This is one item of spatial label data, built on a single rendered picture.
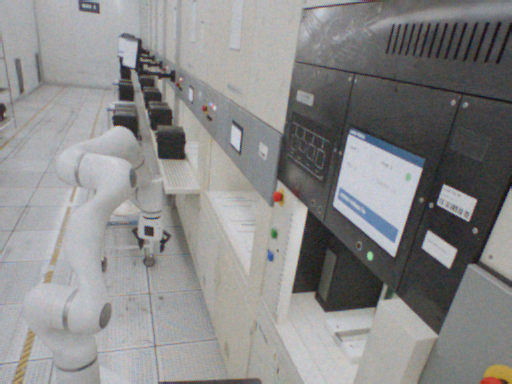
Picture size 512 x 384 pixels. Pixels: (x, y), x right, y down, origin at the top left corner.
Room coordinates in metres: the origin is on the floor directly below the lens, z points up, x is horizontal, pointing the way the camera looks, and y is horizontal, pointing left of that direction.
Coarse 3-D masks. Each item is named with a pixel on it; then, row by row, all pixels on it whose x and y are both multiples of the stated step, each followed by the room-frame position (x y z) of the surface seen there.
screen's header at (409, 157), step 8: (352, 128) 0.97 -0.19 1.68; (360, 136) 0.93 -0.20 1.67; (368, 136) 0.90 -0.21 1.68; (376, 144) 0.87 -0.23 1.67; (384, 144) 0.84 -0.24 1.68; (392, 152) 0.81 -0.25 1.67; (400, 152) 0.79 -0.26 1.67; (408, 152) 0.77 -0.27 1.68; (408, 160) 0.76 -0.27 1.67; (416, 160) 0.74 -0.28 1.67
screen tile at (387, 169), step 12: (384, 168) 0.82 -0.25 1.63; (396, 168) 0.79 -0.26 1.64; (396, 180) 0.78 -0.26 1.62; (372, 192) 0.84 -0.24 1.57; (384, 192) 0.80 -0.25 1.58; (408, 192) 0.74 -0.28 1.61; (372, 204) 0.83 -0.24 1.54; (384, 204) 0.79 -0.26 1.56; (396, 204) 0.76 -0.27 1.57; (396, 216) 0.75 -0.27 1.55
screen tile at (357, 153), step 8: (352, 144) 0.96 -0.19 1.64; (352, 152) 0.95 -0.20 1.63; (360, 152) 0.92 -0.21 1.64; (368, 152) 0.89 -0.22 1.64; (352, 160) 0.94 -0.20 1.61; (360, 160) 0.91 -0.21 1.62; (344, 168) 0.97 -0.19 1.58; (368, 168) 0.87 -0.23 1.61; (344, 176) 0.96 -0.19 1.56; (352, 176) 0.93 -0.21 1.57; (360, 176) 0.90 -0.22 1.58; (368, 176) 0.87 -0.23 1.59; (344, 184) 0.95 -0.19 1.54; (352, 184) 0.92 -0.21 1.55; (360, 184) 0.89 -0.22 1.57; (368, 184) 0.86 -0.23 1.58; (360, 192) 0.88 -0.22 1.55
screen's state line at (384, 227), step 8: (344, 192) 0.94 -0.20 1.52; (344, 200) 0.94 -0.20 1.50; (352, 200) 0.90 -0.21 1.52; (352, 208) 0.90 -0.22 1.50; (360, 208) 0.87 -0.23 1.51; (368, 208) 0.84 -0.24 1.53; (360, 216) 0.86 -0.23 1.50; (368, 216) 0.83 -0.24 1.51; (376, 216) 0.81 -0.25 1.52; (376, 224) 0.80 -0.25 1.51; (384, 224) 0.77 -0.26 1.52; (384, 232) 0.77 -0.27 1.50; (392, 232) 0.75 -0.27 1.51; (392, 240) 0.74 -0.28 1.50
